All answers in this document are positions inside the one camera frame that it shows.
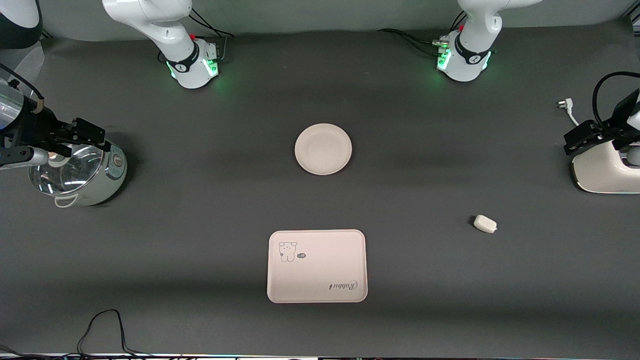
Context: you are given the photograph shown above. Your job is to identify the round beige plate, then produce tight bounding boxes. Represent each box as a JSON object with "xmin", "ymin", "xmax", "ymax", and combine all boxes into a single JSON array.
[{"xmin": 294, "ymin": 123, "xmax": 353, "ymax": 176}]

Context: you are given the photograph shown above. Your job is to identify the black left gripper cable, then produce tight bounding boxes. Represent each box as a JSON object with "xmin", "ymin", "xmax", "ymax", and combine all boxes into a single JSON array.
[{"xmin": 592, "ymin": 71, "xmax": 640, "ymax": 127}]

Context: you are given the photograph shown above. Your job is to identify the white power plug cable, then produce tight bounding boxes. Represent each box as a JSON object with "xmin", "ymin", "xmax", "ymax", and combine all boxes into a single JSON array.
[{"xmin": 557, "ymin": 99, "xmax": 581, "ymax": 127}]

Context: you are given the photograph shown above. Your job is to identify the black left base cables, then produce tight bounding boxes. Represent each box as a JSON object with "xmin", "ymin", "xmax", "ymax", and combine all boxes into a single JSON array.
[{"xmin": 377, "ymin": 10, "xmax": 468, "ymax": 58}]

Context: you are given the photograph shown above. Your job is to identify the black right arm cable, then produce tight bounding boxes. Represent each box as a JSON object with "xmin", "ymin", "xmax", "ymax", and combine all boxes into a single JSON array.
[{"xmin": 0, "ymin": 62, "xmax": 45, "ymax": 103}]

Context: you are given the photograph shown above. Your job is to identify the pale green electric pot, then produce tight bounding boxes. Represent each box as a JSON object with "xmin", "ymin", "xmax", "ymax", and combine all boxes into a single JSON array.
[{"xmin": 28, "ymin": 142, "xmax": 128, "ymax": 208}]

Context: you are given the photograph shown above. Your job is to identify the beige rectangular rabbit tray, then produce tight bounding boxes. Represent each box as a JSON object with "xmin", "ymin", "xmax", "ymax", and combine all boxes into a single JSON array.
[{"xmin": 267, "ymin": 229, "xmax": 369, "ymax": 304}]

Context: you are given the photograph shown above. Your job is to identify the thin black floor cable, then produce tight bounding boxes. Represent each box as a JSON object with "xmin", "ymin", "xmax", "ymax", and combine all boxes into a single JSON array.
[{"xmin": 0, "ymin": 309, "xmax": 151, "ymax": 360}]

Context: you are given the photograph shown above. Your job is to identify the white rounded appliance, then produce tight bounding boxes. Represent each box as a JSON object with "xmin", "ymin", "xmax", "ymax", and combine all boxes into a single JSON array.
[{"xmin": 571, "ymin": 140, "xmax": 640, "ymax": 194}]

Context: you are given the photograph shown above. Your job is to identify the glass pot lid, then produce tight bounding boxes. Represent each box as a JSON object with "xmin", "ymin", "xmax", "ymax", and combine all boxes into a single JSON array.
[{"xmin": 28, "ymin": 144, "xmax": 105, "ymax": 196}]

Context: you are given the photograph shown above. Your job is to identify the dark grey table mat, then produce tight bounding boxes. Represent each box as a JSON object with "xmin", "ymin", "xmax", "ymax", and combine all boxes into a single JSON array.
[{"xmin": 0, "ymin": 17, "xmax": 640, "ymax": 359}]

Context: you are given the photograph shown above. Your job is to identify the grey chair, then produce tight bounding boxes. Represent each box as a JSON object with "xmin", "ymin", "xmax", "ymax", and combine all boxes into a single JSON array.
[{"xmin": 0, "ymin": 42, "xmax": 46, "ymax": 87}]

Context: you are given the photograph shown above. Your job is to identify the small white bun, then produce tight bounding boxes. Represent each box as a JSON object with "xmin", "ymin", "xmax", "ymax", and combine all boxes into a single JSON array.
[{"xmin": 473, "ymin": 214, "xmax": 498, "ymax": 234}]

